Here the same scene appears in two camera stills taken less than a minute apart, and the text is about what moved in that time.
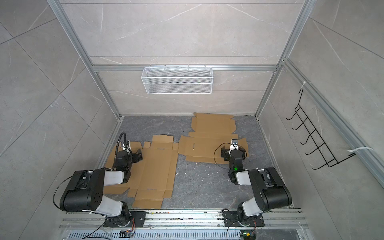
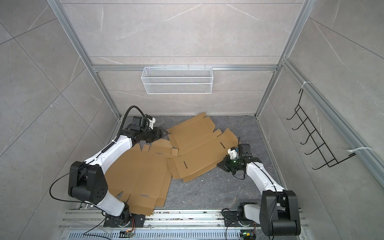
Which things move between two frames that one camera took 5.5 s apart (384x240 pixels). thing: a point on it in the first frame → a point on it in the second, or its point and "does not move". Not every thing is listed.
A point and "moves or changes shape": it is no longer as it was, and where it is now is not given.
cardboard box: (212, 132) moves or changes shape
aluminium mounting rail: (230, 220) does not move
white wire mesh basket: (177, 80) does not move
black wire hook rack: (312, 132) does not move
